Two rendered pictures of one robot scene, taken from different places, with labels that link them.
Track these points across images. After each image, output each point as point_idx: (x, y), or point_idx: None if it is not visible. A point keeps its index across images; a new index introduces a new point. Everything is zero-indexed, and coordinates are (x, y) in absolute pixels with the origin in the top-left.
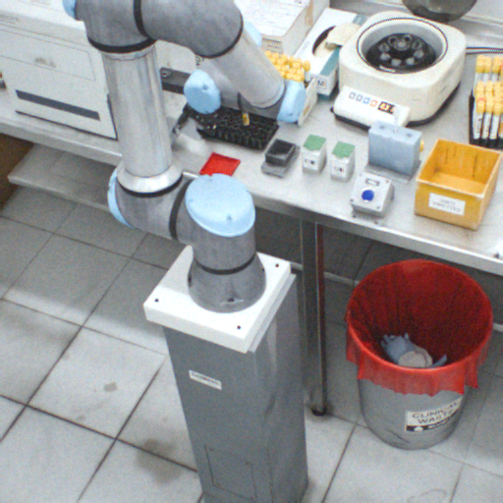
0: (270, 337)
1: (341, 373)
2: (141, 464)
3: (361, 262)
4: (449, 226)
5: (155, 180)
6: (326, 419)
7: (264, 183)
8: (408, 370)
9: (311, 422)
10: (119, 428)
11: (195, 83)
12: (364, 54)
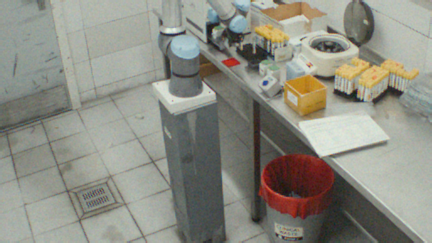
0: (190, 118)
1: None
2: (172, 200)
3: None
4: (292, 110)
5: (168, 29)
6: (255, 224)
7: (240, 72)
8: (271, 191)
9: (248, 222)
10: None
11: (210, 8)
12: None
